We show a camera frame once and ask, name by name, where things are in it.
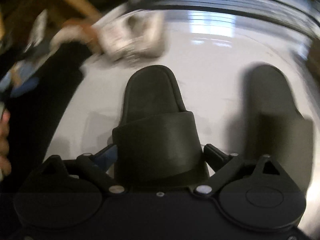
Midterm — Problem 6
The brown fur-lined slipper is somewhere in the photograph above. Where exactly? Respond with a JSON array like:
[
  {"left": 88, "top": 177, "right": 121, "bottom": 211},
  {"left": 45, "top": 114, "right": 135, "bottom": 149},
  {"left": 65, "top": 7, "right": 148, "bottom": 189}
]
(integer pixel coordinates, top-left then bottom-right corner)
[{"left": 50, "top": 19, "right": 103, "bottom": 54}]

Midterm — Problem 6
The person hand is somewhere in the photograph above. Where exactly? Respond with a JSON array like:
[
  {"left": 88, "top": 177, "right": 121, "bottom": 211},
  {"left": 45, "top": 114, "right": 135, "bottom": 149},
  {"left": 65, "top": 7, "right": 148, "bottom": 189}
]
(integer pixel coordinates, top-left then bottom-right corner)
[{"left": 0, "top": 109, "right": 11, "bottom": 180}]

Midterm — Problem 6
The black metal shoe rack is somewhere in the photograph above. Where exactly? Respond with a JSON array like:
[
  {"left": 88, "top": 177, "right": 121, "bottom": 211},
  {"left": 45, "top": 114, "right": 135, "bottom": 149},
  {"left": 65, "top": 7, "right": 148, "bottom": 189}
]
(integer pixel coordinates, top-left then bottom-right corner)
[{"left": 129, "top": 0, "right": 319, "bottom": 38}]

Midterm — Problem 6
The white beaded shoe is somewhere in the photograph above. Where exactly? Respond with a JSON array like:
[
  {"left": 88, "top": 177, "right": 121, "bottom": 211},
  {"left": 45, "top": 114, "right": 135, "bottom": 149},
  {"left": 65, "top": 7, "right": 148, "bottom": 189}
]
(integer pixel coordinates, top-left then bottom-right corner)
[{"left": 98, "top": 10, "right": 165, "bottom": 61}]

